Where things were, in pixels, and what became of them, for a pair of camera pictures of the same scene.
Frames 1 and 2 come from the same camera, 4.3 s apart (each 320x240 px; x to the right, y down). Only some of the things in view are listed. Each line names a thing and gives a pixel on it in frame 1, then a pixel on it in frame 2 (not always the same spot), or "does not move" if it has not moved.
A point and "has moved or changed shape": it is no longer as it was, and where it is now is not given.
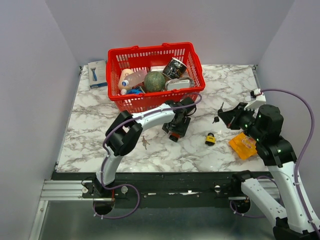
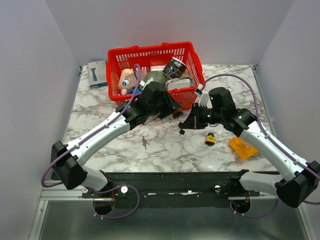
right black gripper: [231, 116] to [193, 120]
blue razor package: [97, 74] does not move
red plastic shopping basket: [142, 57] does not move
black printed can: [175, 68] does not move
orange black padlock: [174, 137] has moved or changed shape
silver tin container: [181, 83] does not move
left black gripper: [181, 130] to [170, 106]
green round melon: [154, 82] does not move
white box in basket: [157, 68] does not move
